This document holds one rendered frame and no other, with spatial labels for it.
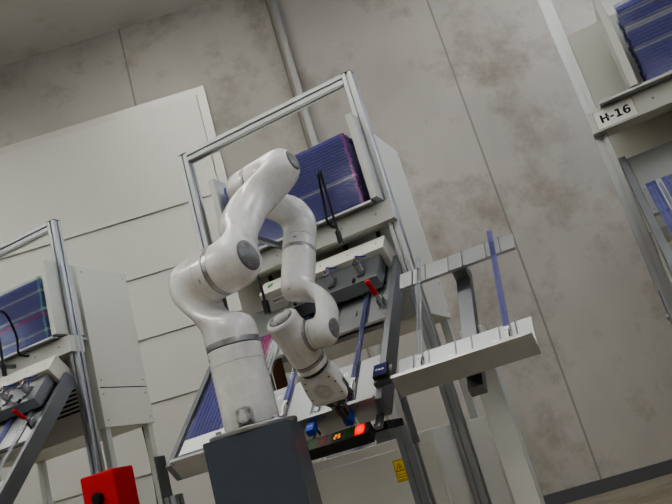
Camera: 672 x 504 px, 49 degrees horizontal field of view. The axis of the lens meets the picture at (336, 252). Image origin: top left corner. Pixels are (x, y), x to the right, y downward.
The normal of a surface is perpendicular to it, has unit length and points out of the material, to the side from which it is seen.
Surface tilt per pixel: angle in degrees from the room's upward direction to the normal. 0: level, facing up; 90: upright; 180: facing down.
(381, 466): 90
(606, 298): 90
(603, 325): 90
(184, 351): 90
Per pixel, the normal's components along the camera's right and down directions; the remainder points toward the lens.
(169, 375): -0.11, -0.25
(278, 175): 0.44, 0.09
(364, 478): -0.42, -0.14
